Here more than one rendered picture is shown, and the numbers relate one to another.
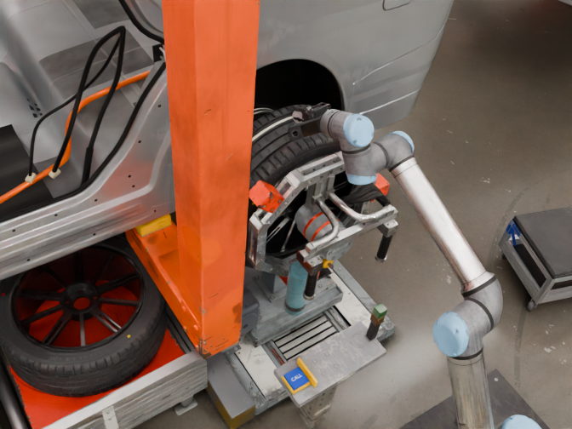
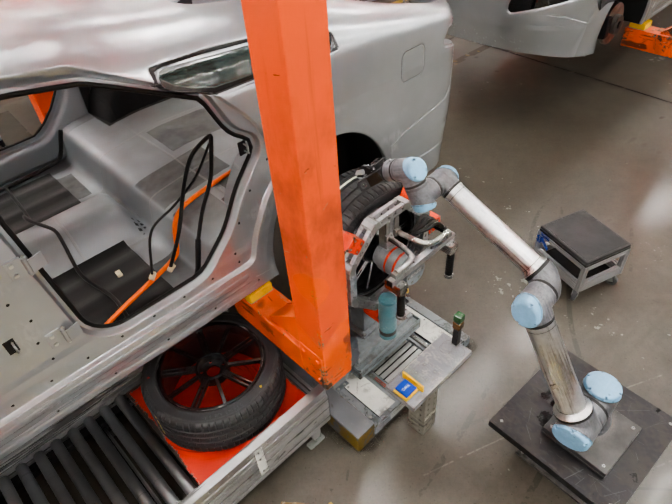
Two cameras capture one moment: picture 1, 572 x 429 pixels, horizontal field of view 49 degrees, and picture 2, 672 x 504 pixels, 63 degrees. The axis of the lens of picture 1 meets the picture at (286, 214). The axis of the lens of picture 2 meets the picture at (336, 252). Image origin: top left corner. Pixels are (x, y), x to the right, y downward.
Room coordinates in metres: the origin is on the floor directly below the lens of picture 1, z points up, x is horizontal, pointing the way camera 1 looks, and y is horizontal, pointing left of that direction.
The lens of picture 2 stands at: (-0.24, 0.18, 2.60)
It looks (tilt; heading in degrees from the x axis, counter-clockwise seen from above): 43 degrees down; 358
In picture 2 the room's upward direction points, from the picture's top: 5 degrees counter-clockwise
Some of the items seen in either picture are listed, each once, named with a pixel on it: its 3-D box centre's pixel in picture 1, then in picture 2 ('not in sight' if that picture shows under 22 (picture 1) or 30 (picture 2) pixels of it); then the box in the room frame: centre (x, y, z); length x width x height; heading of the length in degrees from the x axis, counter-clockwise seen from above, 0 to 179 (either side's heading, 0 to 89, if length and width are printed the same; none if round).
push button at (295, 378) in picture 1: (296, 379); (405, 388); (1.13, -0.12, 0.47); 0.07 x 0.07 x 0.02; 39
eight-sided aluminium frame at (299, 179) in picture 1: (311, 217); (386, 255); (1.60, -0.10, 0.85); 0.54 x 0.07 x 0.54; 129
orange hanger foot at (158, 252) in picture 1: (168, 246); (276, 306); (1.50, 0.44, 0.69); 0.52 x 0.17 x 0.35; 39
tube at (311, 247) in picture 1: (316, 215); (392, 249); (1.45, -0.10, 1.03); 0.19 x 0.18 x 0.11; 39
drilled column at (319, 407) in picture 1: (317, 392); (423, 400); (1.22, -0.22, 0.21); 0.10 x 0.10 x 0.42; 39
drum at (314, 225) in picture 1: (323, 230); (398, 262); (1.55, -0.15, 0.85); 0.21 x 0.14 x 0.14; 39
